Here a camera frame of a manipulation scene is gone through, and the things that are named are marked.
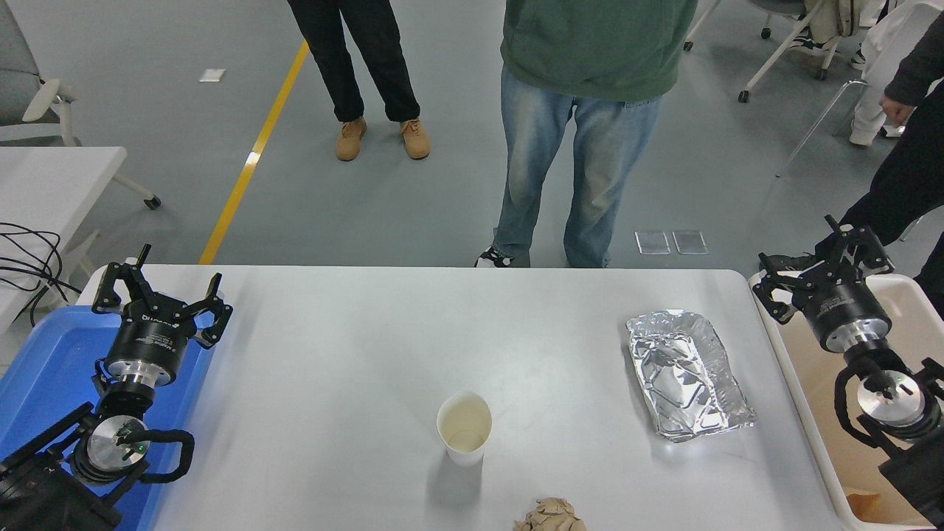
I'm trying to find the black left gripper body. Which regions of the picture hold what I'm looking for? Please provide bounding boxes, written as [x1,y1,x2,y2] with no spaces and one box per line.
[108,308,197,369]

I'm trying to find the person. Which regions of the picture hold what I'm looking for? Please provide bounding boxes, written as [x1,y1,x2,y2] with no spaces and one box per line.
[837,33,944,318]
[848,0,944,146]
[476,0,699,268]
[286,0,431,162]

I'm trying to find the grey office chair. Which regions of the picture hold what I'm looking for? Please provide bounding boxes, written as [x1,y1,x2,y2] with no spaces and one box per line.
[0,0,162,211]

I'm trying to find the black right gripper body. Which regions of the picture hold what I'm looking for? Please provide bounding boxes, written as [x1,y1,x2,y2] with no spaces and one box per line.
[802,279,889,339]

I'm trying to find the white chair metal legs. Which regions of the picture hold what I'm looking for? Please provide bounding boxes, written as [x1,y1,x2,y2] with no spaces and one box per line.
[776,77,923,240]

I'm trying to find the large pale plastic bin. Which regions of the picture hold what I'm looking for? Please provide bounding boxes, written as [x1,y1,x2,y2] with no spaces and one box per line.
[749,271,944,531]

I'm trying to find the crumpled tan paper ball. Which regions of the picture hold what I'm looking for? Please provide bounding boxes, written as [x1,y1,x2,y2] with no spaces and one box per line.
[514,498,588,531]

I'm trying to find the white side table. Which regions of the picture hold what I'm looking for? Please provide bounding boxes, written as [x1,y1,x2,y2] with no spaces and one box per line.
[0,146,128,333]

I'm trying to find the white paper cup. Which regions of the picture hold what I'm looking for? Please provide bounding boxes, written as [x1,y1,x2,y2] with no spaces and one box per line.
[437,392,493,468]

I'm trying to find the white wheeled chair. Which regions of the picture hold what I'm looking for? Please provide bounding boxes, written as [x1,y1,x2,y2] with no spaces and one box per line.
[682,0,849,104]

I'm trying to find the blue plastic tray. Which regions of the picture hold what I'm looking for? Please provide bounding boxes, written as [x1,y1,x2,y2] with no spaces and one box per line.
[0,306,215,531]

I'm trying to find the brown cardboard piece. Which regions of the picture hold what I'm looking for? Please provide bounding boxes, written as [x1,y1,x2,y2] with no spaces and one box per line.
[844,488,884,521]

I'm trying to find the person's hand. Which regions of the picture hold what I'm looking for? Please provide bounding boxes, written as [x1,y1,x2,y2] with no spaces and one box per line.
[880,94,916,128]

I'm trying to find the black cable bundle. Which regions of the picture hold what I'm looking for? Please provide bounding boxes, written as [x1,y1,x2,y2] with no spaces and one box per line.
[0,223,83,325]

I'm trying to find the silver foil tray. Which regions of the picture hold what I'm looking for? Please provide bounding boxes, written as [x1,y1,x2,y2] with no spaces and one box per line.
[626,309,757,443]

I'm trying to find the beige jacket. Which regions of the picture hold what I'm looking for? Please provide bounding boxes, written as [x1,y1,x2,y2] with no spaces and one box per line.
[804,0,864,45]

